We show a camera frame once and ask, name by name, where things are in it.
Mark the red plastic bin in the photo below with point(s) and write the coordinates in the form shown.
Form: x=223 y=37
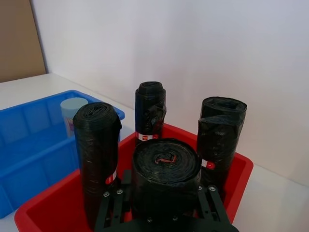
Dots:
x=48 y=212

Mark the pale blue printed canister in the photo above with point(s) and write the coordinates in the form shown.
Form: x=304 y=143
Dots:
x=70 y=108

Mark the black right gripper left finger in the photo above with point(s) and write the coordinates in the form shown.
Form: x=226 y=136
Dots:
x=113 y=207

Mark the black trash bag roll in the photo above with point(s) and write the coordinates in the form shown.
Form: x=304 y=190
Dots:
x=96 y=145
x=149 y=108
x=166 y=174
x=219 y=135

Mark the blue plastic bin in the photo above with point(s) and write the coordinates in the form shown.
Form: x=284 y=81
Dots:
x=24 y=149

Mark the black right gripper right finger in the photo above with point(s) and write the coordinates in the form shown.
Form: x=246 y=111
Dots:
x=212 y=203

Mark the brown board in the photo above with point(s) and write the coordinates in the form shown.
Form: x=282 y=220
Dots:
x=17 y=36

